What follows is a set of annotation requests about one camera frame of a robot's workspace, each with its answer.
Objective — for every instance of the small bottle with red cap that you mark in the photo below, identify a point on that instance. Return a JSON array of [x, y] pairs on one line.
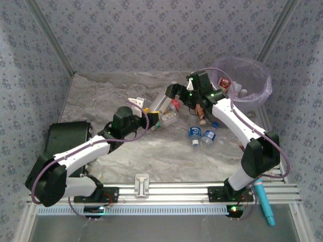
[[174, 104]]

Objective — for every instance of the large plain clear bottle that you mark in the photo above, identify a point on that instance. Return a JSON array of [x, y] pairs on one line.
[[161, 99]]

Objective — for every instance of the white-yellow label bottle green cap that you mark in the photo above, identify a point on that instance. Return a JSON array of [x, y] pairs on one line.
[[169, 117]]

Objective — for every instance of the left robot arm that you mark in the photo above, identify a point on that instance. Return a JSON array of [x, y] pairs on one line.
[[80, 151]]

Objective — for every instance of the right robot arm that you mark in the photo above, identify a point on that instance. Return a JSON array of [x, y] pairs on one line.
[[234, 118]]

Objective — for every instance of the bin with purple liner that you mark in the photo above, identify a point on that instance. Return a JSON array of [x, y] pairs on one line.
[[252, 75]]

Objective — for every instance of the brown label bottle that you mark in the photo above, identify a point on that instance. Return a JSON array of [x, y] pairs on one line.
[[200, 113]]

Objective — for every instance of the blue label bottle white cap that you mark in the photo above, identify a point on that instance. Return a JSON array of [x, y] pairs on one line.
[[194, 132]]

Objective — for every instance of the black box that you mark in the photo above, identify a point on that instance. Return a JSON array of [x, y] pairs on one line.
[[65, 138]]

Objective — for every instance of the red and black triangular piece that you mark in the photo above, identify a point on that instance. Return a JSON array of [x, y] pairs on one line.
[[242, 147]]

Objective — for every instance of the black circuit board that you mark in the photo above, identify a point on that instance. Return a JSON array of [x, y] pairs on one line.
[[93, 209], [234, 210]]

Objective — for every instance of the teal plastic tool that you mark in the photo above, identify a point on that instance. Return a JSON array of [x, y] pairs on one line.
[[263, 201]]

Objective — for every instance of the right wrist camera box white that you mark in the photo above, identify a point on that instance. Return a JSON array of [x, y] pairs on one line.
[[190, 85]]

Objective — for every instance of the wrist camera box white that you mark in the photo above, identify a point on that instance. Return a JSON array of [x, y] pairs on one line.
[[136, 103], [190, 85]]

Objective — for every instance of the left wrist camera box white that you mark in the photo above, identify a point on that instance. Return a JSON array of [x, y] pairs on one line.
[[136, 103]]

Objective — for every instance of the white plastic bracket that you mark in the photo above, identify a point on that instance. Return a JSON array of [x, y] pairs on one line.
[[142, 185]]

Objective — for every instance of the aluminium mounting rail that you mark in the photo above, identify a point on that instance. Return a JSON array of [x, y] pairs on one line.
[[176, 192]]

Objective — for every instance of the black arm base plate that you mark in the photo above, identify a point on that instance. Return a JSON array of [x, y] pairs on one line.
[[215, 194], [111, 195]]

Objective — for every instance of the aluminium frame post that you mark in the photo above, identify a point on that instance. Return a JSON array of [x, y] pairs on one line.
[[280, 25], [50, 37]]

